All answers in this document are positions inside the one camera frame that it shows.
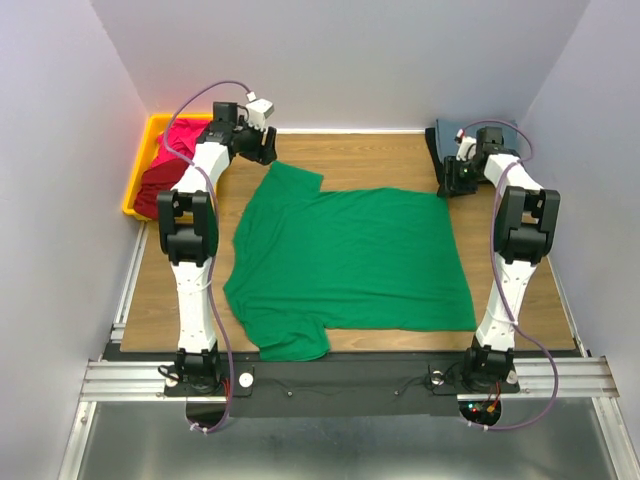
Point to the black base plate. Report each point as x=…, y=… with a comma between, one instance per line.
x=337, y=385

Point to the aluminium rail frame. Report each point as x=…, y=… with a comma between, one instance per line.
x=138, y=381

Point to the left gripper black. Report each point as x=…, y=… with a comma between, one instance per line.
x=261, y=145

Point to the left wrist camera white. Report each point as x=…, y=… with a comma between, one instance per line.
x=259, y=111

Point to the dark red t shirt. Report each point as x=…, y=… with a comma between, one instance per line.
x=156, y=179

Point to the yellow plastic bin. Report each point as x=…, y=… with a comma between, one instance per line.
x=147, y=151

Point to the green t shirt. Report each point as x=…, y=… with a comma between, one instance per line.
x=309, y=260

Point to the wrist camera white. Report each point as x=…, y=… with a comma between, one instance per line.
x=466, y=146
x=259, y=111

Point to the folded blue grey t shirt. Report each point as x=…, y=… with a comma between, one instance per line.
x=446, y=131

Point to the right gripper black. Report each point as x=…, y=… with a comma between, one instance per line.
x=451, y=176

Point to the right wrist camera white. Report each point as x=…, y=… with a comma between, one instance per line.
x=466, y=146

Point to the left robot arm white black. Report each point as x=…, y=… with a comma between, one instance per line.
x=189, y=235

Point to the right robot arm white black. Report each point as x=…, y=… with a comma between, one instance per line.
x=523, y=224

